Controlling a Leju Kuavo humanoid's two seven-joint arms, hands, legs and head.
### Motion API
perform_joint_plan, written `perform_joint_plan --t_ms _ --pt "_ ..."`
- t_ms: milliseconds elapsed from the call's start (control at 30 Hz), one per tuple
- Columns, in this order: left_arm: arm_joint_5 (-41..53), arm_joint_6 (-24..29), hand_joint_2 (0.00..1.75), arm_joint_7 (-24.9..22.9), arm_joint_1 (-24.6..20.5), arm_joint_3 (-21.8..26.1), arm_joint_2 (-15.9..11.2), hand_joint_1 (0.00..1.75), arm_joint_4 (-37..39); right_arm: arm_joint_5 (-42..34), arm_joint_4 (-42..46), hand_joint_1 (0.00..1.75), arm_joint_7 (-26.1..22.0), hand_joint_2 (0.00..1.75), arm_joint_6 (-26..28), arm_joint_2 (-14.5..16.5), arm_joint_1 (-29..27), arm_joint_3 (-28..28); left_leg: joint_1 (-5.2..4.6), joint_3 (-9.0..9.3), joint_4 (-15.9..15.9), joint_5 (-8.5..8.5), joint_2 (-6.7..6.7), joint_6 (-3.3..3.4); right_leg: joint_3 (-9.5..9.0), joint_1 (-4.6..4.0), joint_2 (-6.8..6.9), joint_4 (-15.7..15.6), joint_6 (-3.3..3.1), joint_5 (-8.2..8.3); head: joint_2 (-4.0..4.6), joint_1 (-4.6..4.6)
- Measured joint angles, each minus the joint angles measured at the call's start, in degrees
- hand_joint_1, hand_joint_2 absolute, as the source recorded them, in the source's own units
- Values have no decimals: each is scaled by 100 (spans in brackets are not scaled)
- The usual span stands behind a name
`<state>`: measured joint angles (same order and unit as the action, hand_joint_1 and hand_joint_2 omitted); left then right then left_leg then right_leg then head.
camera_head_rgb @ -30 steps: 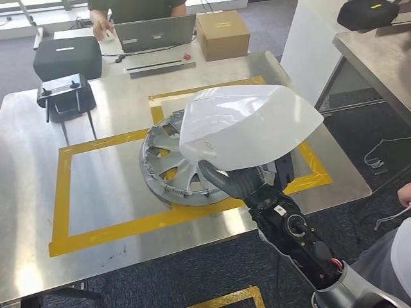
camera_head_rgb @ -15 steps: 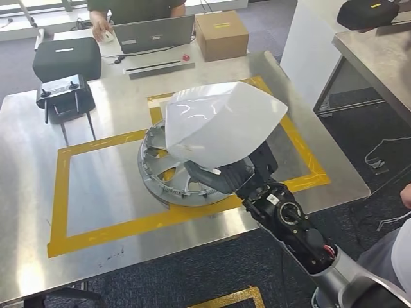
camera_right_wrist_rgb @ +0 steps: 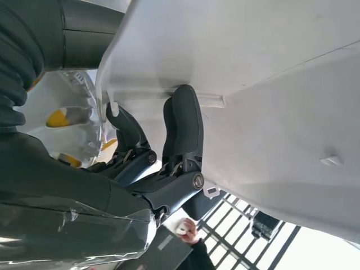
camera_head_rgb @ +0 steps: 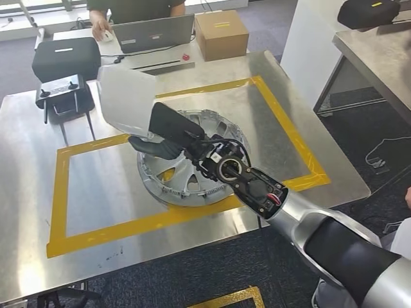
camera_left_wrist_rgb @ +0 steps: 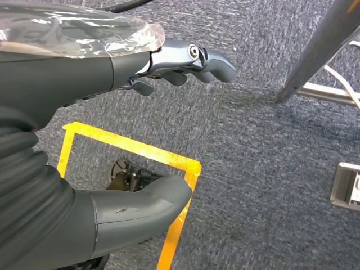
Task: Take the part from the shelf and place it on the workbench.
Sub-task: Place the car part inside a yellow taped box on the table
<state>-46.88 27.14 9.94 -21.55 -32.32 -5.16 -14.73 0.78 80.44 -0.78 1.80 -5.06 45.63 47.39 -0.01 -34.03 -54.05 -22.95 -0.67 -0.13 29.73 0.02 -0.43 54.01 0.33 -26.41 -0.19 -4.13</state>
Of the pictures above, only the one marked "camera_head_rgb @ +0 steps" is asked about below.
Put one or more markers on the silver wheel hubcap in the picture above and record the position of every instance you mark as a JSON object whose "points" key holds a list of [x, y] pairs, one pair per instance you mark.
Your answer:
{"points": [[180, 187]]}

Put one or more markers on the steel workbench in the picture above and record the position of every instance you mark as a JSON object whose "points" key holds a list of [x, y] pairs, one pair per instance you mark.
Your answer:
{"points": [[29, 170]]}

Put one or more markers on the brown cardboard box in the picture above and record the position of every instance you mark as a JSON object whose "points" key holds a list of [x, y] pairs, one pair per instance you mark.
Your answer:
{"points": [[221, 38]]}

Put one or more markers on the small red object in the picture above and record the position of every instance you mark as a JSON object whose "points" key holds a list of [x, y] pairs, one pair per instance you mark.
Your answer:
{"points": [[186, 57]]}

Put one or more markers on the grey laptop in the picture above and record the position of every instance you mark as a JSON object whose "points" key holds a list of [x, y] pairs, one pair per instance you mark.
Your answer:
{"points": [[150, 34]]}

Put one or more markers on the white rear desk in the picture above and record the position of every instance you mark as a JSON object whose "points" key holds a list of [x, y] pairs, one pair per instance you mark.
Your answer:
{"points": [[106, 49]]}

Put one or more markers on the white plastic shell part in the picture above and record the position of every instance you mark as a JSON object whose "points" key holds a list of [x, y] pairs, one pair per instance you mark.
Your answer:
{"points": [[125, 97]]}

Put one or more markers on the black hard case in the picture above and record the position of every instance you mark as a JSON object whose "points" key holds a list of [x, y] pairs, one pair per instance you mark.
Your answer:
{"points": [[369, 12], [64, 59]]}

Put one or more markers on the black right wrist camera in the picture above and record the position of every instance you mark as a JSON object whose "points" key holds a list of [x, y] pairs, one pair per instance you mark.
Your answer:
{"points": [[173, 123]]}

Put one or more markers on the steel side table white panel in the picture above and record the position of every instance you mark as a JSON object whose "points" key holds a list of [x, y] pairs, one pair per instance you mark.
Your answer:
{"points": [[308, 42]]}

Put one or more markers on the white computer mouse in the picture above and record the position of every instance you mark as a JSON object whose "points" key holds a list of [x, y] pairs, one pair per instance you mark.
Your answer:
{"points": [[108, 36]]}

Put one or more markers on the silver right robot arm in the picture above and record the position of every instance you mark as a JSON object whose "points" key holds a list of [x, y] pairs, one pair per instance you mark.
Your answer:
{"points": [[321, 238]]}

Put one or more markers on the person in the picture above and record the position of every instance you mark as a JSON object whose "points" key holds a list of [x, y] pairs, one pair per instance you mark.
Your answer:
{"points": [[404, 238], [134, 8]]}

